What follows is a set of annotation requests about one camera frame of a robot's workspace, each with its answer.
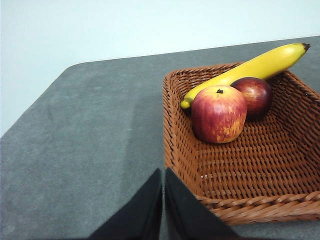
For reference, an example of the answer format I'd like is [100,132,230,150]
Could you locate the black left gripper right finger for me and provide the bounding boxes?
[163,166,241,240]

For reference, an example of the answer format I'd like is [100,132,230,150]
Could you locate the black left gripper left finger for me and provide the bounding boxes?
[88,167,164,240]

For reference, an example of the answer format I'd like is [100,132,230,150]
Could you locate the brown wicker basket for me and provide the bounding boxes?
[162,61,320,226]

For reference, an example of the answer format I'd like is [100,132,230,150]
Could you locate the red yellow apple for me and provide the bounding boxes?
[191,84,248,144]

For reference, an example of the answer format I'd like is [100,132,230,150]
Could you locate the dark red plum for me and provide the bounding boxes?
[230,76,274,118]

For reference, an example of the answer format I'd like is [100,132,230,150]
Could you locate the yellow banana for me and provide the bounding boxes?
[180,42,311,110]

